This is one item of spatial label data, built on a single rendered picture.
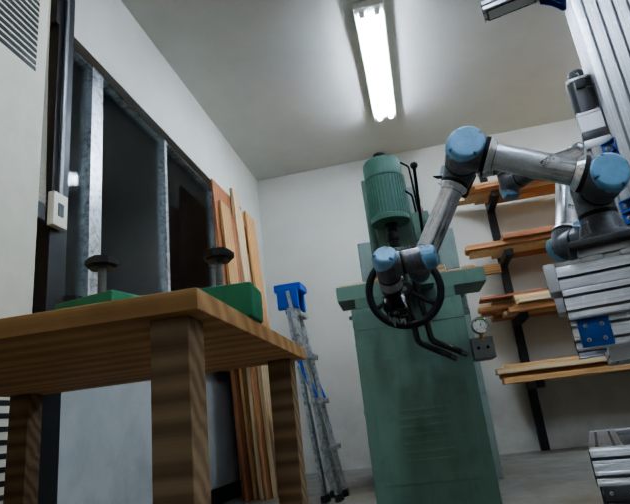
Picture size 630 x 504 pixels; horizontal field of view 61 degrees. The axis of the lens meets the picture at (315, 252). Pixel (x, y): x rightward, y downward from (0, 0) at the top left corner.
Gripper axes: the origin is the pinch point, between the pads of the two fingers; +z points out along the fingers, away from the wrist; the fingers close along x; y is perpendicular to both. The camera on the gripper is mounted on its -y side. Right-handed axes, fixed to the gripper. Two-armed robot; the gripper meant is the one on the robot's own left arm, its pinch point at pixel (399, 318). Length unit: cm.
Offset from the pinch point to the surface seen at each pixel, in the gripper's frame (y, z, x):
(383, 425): 19.2, 36.7, -14.7
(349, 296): -25.9, 12.0, -18.0
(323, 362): -148, 225, -74
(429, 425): 21.5, 38.3, 2.1
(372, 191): -73, -1, 0
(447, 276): -26.6, 13.2, 22.1
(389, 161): -83, -8, 11
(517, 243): -174, 159, 98
